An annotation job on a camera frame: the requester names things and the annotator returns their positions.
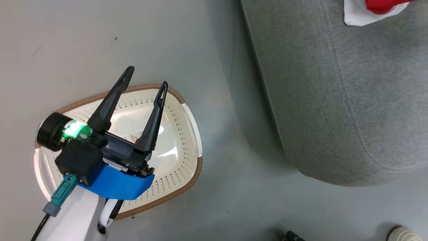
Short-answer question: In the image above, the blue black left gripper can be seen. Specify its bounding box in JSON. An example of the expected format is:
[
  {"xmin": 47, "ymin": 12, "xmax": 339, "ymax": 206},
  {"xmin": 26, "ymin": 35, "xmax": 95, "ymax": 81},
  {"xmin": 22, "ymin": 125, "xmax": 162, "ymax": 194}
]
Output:
[{"xmin": 63, "ymin": 66, "xmax": 169, "ymax": 201}]

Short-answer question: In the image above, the red and white garment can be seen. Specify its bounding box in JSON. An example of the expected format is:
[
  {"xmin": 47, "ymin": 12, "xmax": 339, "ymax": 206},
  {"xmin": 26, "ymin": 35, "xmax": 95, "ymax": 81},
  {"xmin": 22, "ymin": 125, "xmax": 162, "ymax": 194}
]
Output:
[{"xmin": 343, "ymin": 0, "xmax": 418, "ymax": 27}]

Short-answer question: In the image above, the grey fabric sofa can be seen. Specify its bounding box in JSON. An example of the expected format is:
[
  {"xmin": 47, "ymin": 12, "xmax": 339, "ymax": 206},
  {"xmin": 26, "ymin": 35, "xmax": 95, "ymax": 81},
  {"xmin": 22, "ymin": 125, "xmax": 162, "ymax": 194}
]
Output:
[{"xmin": 239, "ymin": 0, "xmax": 428, "ymax": 187}]

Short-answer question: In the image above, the white laundry basket brown rim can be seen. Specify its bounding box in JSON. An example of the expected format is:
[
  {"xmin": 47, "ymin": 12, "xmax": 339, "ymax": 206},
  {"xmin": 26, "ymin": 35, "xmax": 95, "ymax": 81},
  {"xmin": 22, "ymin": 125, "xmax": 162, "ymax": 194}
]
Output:
[{"xmin": 33, "ymin": 83, "xmax": 204, "ymax": 221}]

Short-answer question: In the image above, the small black object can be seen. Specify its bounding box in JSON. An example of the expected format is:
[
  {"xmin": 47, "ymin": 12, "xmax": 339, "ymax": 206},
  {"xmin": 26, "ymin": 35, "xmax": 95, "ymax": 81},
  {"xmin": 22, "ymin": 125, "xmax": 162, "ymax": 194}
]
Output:
[{"xmin": 284, "ymin": 230, "xmax": 305, "ymax": 241}]

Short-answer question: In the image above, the light grey shoe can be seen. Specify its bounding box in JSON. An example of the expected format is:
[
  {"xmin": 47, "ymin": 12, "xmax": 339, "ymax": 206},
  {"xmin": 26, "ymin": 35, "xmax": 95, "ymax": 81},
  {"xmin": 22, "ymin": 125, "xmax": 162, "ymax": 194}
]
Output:
[{"xmin": 387, "ymin": 226, "xmax": 423, "ymax": 241}]

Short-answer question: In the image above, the white flat ribbon cable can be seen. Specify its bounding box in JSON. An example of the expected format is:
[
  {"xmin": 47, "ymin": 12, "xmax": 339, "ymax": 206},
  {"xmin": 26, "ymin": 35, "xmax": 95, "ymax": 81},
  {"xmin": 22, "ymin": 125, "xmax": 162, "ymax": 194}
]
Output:
[{"xmin": 98, "ymin": 198, "xmax": 116, "ymax": 232}]

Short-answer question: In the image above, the teal plug left camera cable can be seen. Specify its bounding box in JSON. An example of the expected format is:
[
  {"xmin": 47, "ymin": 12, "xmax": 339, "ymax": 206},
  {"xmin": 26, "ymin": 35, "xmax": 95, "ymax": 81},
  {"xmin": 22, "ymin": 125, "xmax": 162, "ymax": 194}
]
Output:
[{"xmin": 30, "ymin": 173, "xmax": 80, "ymax": 241}]

